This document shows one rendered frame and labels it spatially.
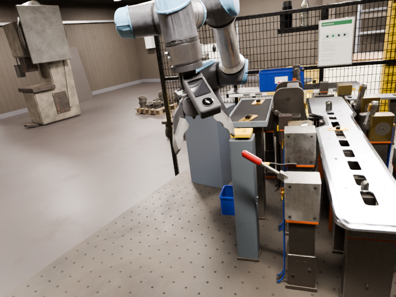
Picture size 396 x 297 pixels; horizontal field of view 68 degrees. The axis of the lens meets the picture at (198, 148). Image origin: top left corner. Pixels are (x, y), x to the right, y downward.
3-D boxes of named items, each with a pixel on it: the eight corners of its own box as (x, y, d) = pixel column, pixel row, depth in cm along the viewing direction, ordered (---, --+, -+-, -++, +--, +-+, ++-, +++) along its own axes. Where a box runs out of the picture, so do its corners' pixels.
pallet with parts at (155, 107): (192, 103, 701) (191, 86, 687) (159, 116, 615) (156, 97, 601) (168, 102, 746) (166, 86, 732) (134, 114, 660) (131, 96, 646)
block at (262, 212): (265, 220, 123) (261, 115, 107) (246, 218, 125) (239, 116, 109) (267, 207, 131) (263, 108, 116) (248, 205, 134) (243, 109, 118)
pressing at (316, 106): (447, 237, 62) (448, 231, 61) (330, 228, 69) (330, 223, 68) (343, 97, 184) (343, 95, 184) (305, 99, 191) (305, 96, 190)
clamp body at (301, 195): (317, 294, 87) (321, 184, 74) (275, 288, 90) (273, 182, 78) (315, 275, 93) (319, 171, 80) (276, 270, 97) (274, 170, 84)
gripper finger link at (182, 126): (173, 147, 75) (187, 114, 73) (178, 156, 70) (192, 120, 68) (162, 144, 74) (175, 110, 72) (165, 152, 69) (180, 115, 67)
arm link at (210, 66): (198, 86, 154) (195, 59, 149) (223, 85, 150) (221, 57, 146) (192, 91, 143) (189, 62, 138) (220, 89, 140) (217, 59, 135)
